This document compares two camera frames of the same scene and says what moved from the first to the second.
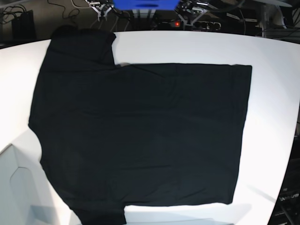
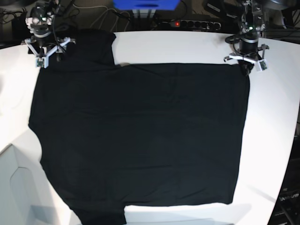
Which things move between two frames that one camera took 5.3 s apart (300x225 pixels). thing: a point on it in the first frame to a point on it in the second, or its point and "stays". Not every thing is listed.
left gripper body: (101, 7) to (43, 44)
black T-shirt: (113, 136) stays
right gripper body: (190, 11) to (249, 53)
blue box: (146, 4) stays
